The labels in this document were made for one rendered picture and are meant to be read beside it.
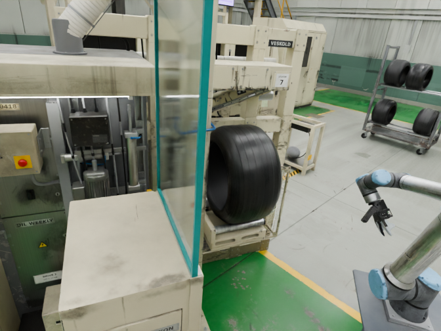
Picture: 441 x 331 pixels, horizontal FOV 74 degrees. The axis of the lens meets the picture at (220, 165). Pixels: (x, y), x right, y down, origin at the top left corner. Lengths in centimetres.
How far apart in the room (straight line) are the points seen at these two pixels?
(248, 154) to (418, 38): 1154
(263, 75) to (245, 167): 63
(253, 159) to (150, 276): 80
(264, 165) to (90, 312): 100
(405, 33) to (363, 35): 140
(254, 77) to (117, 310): 138
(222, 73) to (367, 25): 1178
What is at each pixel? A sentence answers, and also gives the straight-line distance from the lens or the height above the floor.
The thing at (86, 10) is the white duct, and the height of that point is 199.
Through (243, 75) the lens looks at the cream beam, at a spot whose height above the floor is 172.
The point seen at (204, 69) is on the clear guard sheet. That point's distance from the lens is 66.
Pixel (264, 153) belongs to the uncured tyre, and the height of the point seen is 139.
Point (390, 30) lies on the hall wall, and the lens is 1303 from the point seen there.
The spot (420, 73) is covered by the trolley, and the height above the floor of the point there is 150.
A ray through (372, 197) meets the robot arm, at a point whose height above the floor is 112.
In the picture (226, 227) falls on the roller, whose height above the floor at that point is 92.
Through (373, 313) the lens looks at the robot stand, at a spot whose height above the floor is 60.
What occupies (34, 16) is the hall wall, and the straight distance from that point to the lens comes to 1047.
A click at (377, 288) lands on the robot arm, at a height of 82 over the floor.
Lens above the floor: 196
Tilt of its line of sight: 25 degrees down
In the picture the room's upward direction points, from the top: 5 degrees clockwise
